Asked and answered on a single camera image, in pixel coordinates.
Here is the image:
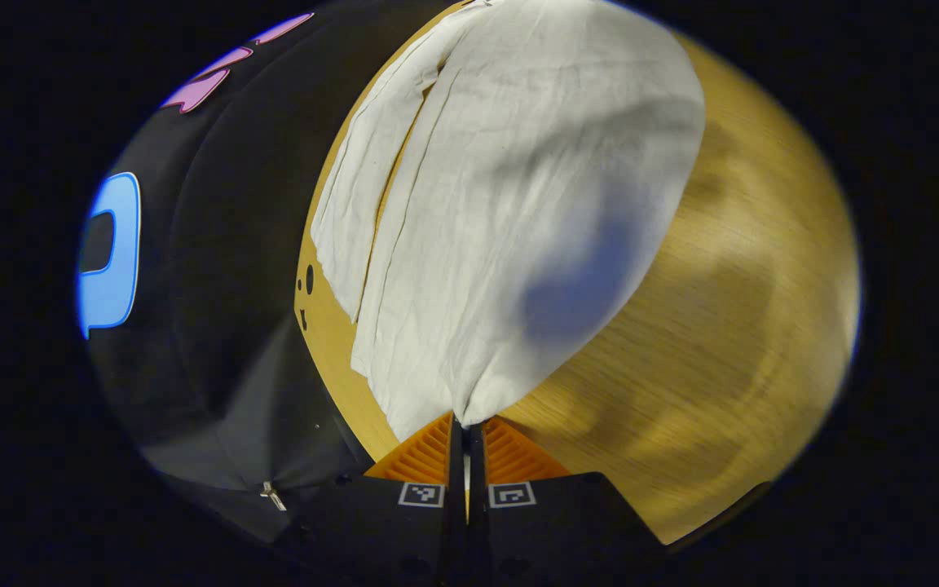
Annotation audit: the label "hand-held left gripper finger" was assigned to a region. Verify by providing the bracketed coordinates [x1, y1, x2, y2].
[468, 415, 668, 585]
[274, 412, 467, 585]

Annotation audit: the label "white jeans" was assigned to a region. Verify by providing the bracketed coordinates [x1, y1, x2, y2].
[311, 0, 707, 441]

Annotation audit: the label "black backdrop cloth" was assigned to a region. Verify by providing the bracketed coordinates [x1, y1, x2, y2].
[78, 0, 474, 547]

